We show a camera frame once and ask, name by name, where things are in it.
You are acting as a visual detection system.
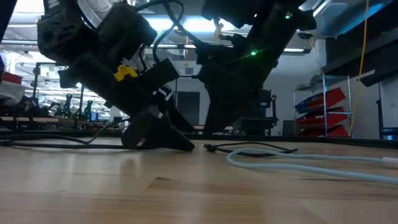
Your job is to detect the white braided USB cable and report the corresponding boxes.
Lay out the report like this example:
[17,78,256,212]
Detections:
[226,147,398,187]

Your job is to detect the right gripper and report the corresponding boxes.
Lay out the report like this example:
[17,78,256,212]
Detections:
[195,40,268,134]

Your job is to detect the short black USB cable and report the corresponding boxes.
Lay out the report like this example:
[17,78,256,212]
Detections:
[203,141,299,157]

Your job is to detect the metal shelf rack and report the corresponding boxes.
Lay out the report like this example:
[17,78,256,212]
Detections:
[294,74,354,138]

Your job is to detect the long black USB cable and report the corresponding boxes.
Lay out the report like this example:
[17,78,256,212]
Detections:
[0,118,156,151]

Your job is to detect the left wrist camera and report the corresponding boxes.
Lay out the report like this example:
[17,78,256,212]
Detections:
[136,57,180,91]

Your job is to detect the black table frame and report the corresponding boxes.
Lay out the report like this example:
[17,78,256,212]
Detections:
[0,129,398,149]

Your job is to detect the white bag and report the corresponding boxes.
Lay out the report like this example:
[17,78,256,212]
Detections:
[0,81,25,106]

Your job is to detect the red storage bin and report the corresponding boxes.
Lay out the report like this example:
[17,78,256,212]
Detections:
[297,124,349,138]
[295,106,349,128]
[294,87,346,114]

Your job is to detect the black angled beam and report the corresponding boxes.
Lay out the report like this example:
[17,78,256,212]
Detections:
[322,27,398,88]

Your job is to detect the black gantry frame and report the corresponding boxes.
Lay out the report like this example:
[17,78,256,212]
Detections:
[32,61,85,125]

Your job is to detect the long wooden workbench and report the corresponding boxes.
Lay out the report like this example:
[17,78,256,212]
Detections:
[0,116,103,124]

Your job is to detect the yellow cable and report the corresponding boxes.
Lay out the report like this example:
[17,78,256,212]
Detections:
[348,0,369,138]

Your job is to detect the black equipment cabinet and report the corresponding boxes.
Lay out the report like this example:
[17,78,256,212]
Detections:
[245,89,279,136]

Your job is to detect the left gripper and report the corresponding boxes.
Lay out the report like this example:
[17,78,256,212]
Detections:
[58,55,195,152]

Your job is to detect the red box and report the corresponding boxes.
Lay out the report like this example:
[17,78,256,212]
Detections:
[0,70,23,85]

